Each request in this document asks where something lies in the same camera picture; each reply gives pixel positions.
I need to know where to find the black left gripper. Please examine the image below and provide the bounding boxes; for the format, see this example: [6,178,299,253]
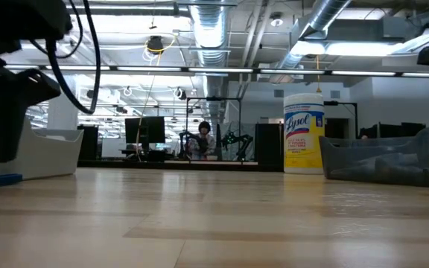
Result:
[0,68,62,163]

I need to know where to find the clear frosted plastic bin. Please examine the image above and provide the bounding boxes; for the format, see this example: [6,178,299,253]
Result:
[0,118,85,180]

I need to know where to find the narrow black cabinet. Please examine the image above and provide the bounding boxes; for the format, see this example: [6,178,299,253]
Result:
[77,124,99,162]

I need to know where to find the dark office furniture row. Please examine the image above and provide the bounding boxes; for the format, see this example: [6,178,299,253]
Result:
[359,121,428,139]

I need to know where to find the grey translucent plastic bin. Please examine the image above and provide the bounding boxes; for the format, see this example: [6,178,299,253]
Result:
[318,125,429,188]

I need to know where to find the black background monitor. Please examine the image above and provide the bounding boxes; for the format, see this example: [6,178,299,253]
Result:
[124,116,166,144]

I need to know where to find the Lysol wipes canister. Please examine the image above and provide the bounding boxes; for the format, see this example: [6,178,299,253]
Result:
[283,92,325,175]

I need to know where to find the round ceiling detector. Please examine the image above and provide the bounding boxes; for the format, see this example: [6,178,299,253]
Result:
[269,12,285,28]

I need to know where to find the wide black cabinet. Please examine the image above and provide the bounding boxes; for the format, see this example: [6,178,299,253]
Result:
[255,122,285,167]

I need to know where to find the person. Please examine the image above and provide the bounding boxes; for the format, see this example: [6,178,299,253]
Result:
[191,121,217,161]

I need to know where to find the long ceiling light strip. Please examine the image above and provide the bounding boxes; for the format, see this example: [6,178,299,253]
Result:
[4,63,429,78]

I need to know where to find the silver spiral ceiling duct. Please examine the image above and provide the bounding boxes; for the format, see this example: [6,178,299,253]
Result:
[270,0,352,85]

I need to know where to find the yellow hanging cord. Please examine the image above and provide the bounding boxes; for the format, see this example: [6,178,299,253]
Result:
[314,54,322,94]

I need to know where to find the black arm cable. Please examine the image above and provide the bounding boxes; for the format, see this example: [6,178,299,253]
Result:
[30,0,102,115]

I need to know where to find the black ceiling camera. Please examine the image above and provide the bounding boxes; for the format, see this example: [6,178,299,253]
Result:
[146,35,165,56]

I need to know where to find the black aluminium table frame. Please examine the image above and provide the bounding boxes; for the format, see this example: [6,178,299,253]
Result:
[77,159,285,173]

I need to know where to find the black background rig frame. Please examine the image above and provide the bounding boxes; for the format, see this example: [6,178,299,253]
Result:
[185,96,243,162]

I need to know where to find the silver ribbed ceiling duct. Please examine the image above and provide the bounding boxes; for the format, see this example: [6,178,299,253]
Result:
[190,0,231,124]

